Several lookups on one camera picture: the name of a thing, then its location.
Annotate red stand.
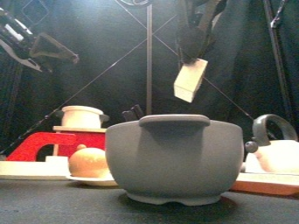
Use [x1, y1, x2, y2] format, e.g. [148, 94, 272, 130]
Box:
[4, 125, 108, 162]

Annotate black toy utensil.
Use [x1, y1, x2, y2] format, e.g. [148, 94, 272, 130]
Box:
[120, 103, 145, 123]

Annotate white flat tray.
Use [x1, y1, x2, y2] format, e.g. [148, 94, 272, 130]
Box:
[0, 155, 72, 180]

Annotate large grey toy pot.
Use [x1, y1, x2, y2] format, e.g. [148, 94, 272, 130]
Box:
[104, 114, 245, 207]

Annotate small white plate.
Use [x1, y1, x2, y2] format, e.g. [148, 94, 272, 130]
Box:
[64, 173, 118, 187]

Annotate vertical metal frame pole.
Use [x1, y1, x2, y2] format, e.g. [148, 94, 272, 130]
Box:
[144, 3, 154, 116]

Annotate slanted dark frame pole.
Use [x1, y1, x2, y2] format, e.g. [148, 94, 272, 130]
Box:
[263, 0, 295, 121]

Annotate white bowl with grey handles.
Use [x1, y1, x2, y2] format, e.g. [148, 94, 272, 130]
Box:
[53, 105, 110, 130]

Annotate white kettle with grey handle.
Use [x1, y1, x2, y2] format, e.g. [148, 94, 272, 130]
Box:
[243, 114, 299, 175]

